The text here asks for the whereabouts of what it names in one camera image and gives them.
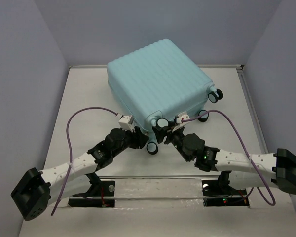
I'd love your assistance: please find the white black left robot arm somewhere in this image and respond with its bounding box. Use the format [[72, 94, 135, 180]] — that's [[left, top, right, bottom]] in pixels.
[[11, 127, 149, 221]]

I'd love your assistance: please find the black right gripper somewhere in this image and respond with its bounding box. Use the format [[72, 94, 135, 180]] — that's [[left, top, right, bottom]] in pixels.
[[153, 119, 191, 161]]

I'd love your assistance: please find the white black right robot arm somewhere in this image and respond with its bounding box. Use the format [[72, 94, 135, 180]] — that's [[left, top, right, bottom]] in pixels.
[[153, 126, 296, 195]]

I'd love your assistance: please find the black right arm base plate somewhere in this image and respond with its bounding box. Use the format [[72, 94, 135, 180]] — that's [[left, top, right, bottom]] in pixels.
[[202, 180, 250, 207]]

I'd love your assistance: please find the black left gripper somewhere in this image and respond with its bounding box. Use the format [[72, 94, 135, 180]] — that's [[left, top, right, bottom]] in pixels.
[[111, 126, 149, 157]]

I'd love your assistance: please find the light blue suitcase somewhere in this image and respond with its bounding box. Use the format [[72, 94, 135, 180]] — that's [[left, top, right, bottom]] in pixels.
[[107, 39, 223, 155]]

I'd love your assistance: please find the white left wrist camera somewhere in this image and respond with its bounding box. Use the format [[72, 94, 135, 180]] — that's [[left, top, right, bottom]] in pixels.
[[118, 115, 135, 132]]

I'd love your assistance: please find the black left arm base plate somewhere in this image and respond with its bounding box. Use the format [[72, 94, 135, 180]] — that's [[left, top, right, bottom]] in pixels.
[[68, 180, 115, 208]]

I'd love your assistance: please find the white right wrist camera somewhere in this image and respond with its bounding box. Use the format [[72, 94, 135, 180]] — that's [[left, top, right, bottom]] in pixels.
[[172, 111, 190, 132]]

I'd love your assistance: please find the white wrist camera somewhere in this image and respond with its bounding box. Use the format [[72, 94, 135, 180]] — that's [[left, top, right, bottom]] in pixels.
[[172, 111, 190, 132], [118, 115, 135, 132]]

